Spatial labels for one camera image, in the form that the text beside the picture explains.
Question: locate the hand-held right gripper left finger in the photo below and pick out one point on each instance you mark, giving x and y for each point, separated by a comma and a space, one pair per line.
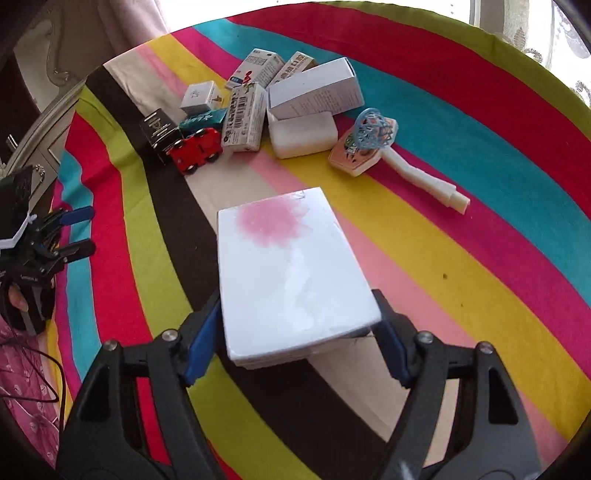
203, 344

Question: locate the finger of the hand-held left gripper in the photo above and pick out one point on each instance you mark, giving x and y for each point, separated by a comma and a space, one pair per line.
76, 251
76, 216

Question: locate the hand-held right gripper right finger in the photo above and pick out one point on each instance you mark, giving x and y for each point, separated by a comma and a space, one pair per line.
396, 350

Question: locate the white box with pink stain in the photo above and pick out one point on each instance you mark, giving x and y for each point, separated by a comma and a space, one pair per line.
286, 277

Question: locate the teal box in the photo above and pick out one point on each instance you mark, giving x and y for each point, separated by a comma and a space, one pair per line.
203, 120

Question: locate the small white logo box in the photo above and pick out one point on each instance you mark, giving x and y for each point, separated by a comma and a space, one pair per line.
198, 96

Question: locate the white barcode medicine box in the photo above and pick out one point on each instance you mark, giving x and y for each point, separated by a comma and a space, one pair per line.
244, 117

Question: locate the toy basketball hoop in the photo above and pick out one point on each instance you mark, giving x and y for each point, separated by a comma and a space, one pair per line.
360, 147

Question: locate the white and blue medicine box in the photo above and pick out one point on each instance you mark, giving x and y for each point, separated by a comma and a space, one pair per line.
256, 69

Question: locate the long white box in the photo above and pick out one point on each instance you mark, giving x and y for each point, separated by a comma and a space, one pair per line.
318, 92

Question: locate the person's left hand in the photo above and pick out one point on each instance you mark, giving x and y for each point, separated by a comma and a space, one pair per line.
21, 301

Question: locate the grey cabinet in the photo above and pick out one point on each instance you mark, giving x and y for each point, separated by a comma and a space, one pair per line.
46, 134

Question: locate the striped colourful blanket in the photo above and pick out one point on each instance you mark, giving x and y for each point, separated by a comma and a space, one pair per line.
461, 277

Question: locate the black box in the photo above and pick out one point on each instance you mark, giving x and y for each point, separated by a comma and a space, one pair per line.
159, 129

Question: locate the red toy car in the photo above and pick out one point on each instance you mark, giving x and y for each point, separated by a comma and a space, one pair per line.
196, 147

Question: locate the pink floral quilt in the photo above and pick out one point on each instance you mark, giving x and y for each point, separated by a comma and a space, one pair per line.
23, 397

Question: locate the white plastic tube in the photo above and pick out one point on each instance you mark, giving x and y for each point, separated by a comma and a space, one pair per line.
429, 182

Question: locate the beige drape curtain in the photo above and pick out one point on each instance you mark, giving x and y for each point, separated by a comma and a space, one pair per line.
115, 27

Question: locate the white orange-print medicine box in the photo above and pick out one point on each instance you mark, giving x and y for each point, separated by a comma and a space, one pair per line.
298, 62

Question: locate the white lace curtain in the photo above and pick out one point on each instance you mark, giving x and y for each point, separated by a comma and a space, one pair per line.
521, 41

